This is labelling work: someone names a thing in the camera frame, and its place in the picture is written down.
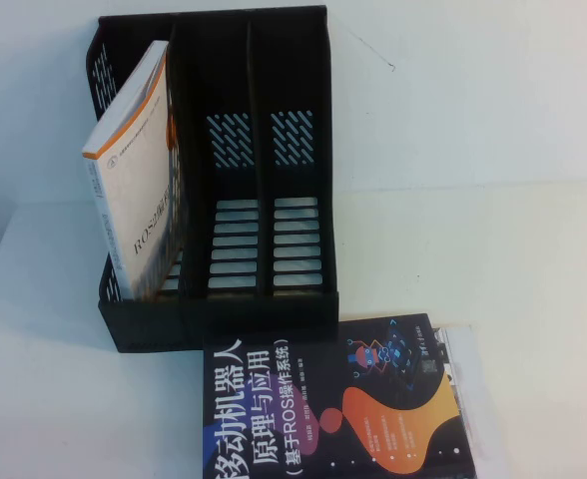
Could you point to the white orange ROS book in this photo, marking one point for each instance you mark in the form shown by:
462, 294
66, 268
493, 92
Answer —
134, 199

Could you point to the black plastic book stand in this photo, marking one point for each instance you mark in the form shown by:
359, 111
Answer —
233, 319

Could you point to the dark colourful robot book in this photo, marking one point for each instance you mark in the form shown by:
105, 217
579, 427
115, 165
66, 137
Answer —
323, 414

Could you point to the white car suspension book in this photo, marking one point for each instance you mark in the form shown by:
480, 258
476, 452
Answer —
473, 399

